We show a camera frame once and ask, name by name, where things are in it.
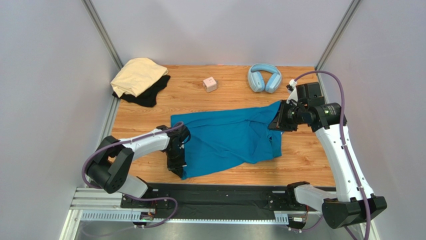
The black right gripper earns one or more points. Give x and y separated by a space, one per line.
285 116

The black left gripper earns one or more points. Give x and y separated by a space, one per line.
177 167

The blue t shirt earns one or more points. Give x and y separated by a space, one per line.
221 140

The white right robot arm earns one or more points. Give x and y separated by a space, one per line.
354 201

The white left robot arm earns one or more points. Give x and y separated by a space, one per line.
108 168

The black t shirt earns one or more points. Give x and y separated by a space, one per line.
149 97

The pink cube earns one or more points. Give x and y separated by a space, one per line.
210 84

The beige t shirt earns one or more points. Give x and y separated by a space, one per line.
136 76

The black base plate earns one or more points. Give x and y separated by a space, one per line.
217 202

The aluminium frame rail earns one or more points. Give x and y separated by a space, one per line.
91 205

